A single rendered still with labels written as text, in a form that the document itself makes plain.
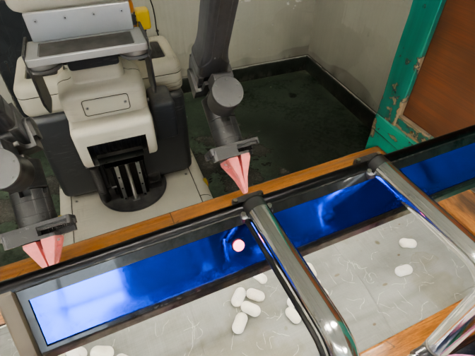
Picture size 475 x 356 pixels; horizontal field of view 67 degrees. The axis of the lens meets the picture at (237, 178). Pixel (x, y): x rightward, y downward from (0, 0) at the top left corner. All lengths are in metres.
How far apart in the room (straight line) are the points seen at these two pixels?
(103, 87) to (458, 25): 0.82
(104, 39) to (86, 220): 0.82
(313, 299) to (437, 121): 0.69
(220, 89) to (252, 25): 2.06
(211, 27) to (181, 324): 0.51
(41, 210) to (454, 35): 0.82
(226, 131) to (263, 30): 2.08
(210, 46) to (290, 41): 2.26
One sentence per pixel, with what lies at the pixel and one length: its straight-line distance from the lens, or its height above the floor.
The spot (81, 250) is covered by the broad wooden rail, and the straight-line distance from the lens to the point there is 0.80.
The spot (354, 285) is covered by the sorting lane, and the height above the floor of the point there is 0.74.
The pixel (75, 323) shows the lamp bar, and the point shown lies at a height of 1.07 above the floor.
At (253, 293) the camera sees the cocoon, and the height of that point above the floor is 0.76.
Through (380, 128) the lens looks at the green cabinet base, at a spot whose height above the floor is 0.81.
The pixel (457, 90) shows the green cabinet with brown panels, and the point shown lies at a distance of 0.87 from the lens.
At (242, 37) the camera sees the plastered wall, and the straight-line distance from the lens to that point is 2.69.
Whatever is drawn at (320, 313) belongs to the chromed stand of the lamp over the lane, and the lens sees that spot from 0.28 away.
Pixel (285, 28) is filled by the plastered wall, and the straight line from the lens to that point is 2.83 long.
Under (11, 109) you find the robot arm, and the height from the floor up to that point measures 1.06.
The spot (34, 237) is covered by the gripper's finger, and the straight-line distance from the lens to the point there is 0.63.
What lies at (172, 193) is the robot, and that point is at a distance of 1.53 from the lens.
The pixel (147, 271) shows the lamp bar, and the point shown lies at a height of 1.09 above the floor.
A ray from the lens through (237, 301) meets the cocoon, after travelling 0.69.
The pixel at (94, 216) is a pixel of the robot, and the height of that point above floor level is 0.28.
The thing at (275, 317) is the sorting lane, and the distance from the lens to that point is 0.70.
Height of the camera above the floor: 1.37
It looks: 44 degrees down
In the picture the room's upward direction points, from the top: straight up
